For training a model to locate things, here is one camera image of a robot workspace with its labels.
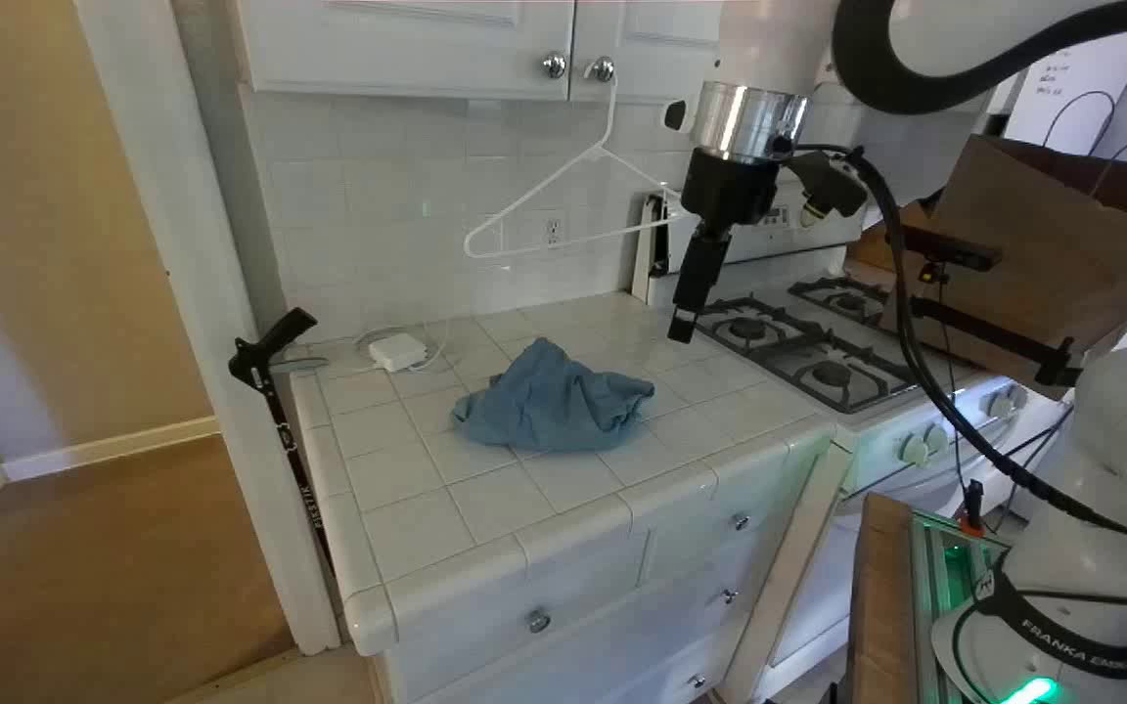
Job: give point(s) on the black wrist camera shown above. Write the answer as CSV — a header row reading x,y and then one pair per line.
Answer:
x,y
831,182

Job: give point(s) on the blue crumpled cloth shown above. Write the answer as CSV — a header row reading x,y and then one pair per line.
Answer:
x,y
550,397

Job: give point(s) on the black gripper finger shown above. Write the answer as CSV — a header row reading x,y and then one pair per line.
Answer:
x,y
719,260
688,314

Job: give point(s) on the white upper cabinet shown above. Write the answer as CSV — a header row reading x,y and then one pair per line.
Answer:
x,y
458,44

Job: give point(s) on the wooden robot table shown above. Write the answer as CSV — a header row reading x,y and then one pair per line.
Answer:
x,y
881,611

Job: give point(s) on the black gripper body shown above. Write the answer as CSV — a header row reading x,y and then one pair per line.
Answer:
x,y
731,184

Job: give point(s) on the white door frame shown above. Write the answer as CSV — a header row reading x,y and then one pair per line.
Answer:
x,y
198,325

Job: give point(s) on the brown cardboard box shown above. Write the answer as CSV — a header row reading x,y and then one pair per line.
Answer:
x,y
1047,256

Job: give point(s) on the white plastic hanger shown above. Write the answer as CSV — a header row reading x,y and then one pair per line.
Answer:
x,y
530,196

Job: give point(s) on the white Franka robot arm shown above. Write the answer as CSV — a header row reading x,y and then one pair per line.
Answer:
x,y
1118,443

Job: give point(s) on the silver drawer knob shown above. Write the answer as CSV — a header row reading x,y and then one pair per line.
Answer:
x,y
726,600
538,619
693,681
739,523

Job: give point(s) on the white gas stove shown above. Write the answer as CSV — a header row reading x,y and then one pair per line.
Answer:
x,y
813,353

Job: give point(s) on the small white box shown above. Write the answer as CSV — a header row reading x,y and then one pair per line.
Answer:
x,y
396,351

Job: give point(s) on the white leaning board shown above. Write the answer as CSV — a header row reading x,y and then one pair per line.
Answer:
x,y
794,563

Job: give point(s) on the white stove knob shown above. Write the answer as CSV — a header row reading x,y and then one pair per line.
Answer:
x,y
1000,401
919,449

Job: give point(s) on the black camera stand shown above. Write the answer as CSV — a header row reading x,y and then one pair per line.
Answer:
x,y
979,336

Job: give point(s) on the silver cabinet knob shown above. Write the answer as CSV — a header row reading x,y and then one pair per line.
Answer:
x,y
599,67
552,66

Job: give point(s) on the white lower drawer cabinet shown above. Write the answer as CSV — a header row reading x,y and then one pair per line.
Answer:
x,y
589,611

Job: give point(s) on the black bar camera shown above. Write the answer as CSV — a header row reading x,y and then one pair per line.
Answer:
x,y
941,246

